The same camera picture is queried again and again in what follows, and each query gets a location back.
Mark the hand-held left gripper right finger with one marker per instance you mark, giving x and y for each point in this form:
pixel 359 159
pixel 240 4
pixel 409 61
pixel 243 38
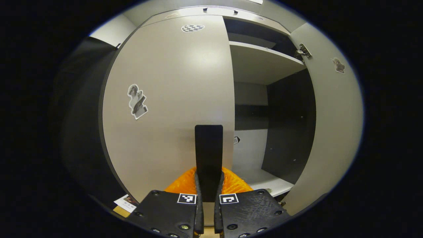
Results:
pixel 251 211

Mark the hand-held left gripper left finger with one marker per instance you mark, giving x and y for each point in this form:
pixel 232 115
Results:
pixel 165 215

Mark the grey cabinet door square stickers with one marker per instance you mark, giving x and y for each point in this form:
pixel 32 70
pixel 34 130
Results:
pixel 333 132

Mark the grey cabinet door checkered sticker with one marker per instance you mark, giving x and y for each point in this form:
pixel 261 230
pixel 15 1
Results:
pixel 175 99

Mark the grey double-door shoe cabinet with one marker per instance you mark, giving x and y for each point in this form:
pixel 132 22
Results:
pixel 251 94

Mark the metal door hinge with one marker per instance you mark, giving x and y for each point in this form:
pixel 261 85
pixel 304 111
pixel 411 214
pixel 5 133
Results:
pixel 304 51

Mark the grey cabinet drawer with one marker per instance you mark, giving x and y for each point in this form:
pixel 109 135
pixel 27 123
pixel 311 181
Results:
pixel 185 16

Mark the small white booklet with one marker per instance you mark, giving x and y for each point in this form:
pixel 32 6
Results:
pixel 125 203

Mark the black backdrop cloth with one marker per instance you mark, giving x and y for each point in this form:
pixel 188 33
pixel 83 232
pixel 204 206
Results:
pixel 79 132

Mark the long ceiling light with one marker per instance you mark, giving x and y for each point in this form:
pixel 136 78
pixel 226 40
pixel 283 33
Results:
pixel 256 1

